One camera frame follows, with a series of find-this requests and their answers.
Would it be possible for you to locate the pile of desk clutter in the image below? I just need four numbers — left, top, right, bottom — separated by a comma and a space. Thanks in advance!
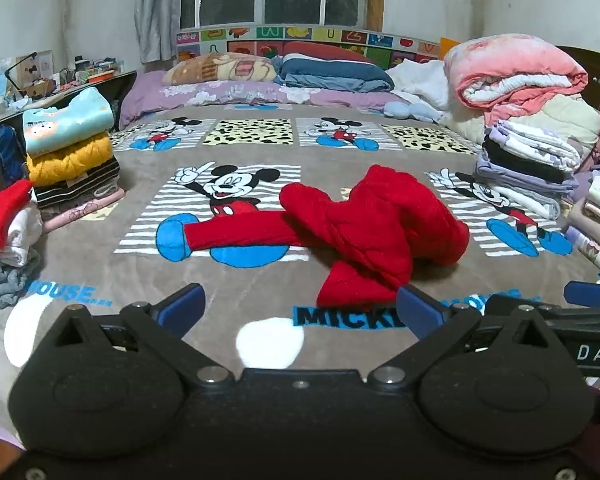
55, 55, 126, 86

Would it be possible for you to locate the pink folded garment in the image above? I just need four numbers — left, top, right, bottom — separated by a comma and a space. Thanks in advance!
41, 187, 126, 232

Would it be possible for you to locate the grey curtain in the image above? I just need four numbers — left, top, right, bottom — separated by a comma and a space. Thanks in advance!
134, 0, 183, 64

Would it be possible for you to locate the dark desk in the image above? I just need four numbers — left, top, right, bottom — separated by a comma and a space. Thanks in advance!
0, 70, 138, 131

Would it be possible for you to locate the light blue plush toy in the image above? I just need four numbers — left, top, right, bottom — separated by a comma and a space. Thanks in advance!
382, 100, 443, 122

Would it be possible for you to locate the red pillow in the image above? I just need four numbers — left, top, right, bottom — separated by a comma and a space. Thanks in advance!
281, 41, 392, 68

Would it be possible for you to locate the orange cartoon pillow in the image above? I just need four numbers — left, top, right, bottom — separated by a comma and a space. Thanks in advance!
161, 52, 279, 86

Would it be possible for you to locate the white crumpled cloth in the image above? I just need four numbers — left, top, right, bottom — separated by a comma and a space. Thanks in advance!
386, 59, 462, 113

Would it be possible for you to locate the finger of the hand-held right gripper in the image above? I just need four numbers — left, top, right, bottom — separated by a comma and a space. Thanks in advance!
564, 281, 600, 307
480, 295, 576, 326

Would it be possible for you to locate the yellow cable knit sweater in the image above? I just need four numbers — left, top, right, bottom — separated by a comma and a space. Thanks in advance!
26, 131, 113, 187

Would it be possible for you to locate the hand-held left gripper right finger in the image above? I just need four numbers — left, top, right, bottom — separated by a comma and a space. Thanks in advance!
367, 285, 556, 388

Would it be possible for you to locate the cartoon mouse printed blanket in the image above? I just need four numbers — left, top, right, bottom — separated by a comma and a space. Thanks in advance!
0, 104, 600, 401

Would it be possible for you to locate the white folded garment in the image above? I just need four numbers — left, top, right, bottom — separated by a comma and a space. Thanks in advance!
0, 202, 43, 267

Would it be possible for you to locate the purple printed bed sheet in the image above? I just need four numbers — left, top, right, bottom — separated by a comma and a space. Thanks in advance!
118, 70, 398, 131

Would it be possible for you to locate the white folded cloth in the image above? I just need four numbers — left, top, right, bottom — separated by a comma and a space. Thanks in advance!
472, 177, 562, 220

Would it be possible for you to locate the lavender folded garment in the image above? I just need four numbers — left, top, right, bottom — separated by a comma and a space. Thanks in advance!
474, 152, 579, 198

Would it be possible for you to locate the red folded garment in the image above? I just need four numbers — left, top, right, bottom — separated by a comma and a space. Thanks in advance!
0, 179, 34, 256

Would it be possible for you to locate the colourful tiled headboard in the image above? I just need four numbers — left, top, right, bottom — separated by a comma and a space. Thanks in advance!
175, 23, 443, 67

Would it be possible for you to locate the lilac floral folded cloth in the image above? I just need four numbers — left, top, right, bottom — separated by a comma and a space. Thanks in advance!
484, 119, 582, 171

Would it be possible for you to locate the dark blue clothes heap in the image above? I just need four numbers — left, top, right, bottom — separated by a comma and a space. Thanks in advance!
0, 124, 28, 196

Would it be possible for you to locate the beige folded garment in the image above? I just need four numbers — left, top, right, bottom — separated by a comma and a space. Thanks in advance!
566, 200, 600, 251

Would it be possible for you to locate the grey folded garment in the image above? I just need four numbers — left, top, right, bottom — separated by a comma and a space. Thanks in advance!
0, 252, 42, 310

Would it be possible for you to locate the cardboard box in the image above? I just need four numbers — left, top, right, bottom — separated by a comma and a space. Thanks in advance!
11, 50, 56, 100

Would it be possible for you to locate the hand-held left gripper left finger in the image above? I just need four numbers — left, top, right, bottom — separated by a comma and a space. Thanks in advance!
44, 282, 233, 387

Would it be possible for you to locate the pink rolled quilt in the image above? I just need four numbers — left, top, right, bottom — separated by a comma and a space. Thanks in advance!
443, 34, 590, 123

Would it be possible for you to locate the cream quilt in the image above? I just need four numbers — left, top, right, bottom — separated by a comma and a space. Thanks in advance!
442, 92, 600, 163

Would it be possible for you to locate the blue folded quilt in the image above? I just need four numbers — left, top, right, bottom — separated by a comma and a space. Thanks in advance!
271, 54, 396, 93

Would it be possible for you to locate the black striped folded garment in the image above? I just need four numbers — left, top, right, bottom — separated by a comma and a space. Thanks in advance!
32, 157, 122, 209

